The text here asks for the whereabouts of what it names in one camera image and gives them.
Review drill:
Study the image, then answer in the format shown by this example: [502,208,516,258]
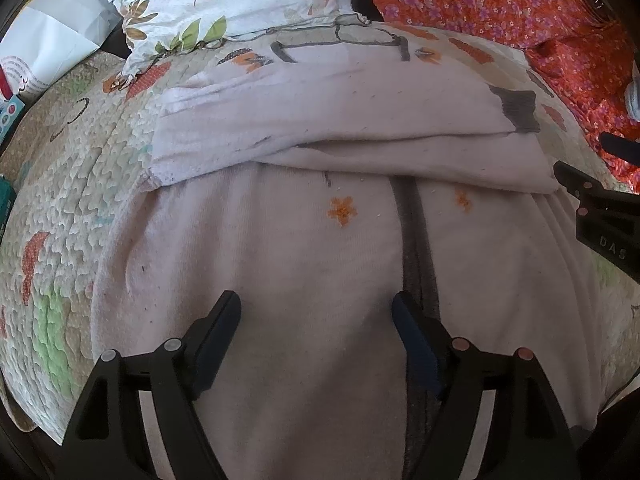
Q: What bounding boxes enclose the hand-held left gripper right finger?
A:
[391,290,583,480]

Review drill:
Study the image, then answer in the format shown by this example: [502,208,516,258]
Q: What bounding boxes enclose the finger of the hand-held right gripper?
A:
[601,132,640,167]
[553,161,608,206]

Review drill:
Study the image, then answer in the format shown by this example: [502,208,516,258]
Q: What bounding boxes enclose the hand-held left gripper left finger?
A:
[57,290,243,480]

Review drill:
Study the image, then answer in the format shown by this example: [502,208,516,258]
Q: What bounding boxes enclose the white floral baby sleepsuit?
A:
[90,17,608,480]

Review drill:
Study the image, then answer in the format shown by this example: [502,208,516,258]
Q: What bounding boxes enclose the grey white object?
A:
[624,79,640,122]

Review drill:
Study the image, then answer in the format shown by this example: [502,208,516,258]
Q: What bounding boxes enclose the orange floral cloth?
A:
[352,0,640,191]

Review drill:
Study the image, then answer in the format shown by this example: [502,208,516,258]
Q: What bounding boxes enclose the quilted patterned blanket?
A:
[0,22,640,433]

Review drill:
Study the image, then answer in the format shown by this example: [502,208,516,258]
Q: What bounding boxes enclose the green box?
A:
[0,175,16,241]

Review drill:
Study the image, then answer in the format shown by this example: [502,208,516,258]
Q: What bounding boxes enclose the light blue dotted box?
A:
[0,97,26,143]

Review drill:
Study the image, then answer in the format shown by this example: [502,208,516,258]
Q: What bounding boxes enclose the white paper bag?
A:
[0,0,123,101]

